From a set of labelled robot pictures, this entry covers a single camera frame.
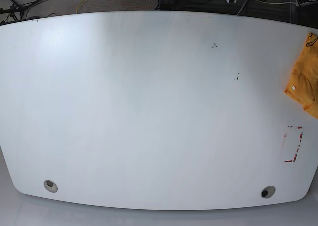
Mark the yellow Smile T-shirt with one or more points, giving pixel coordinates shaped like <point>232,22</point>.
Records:
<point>303,83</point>

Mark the left table grommet hole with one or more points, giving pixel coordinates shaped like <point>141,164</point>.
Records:
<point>50,186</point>

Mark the table grommet hole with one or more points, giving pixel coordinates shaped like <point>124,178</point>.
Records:
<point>50,186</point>
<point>268,192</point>

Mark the right table grommet hole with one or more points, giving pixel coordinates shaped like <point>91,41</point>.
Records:
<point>268,192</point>

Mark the red tape rectangle marking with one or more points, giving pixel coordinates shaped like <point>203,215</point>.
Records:
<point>291,143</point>

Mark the white power strip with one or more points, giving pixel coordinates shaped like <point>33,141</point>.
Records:
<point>303,3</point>

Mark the black tripod legs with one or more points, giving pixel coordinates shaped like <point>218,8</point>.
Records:
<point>20,8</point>

